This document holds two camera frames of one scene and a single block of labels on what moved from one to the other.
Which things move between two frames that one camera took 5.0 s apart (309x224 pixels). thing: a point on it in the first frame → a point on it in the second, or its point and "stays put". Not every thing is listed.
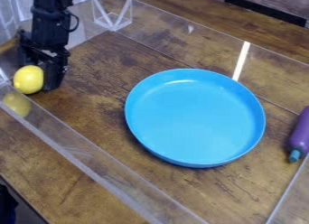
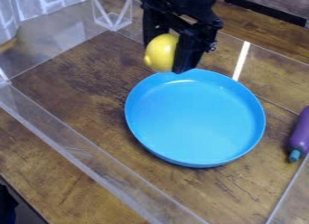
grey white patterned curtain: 17,8 stays put
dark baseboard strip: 293,19 stays put
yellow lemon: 29,79 → 161,51
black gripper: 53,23 → 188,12
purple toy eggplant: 300,135 stays put
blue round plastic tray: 194,117 stays put
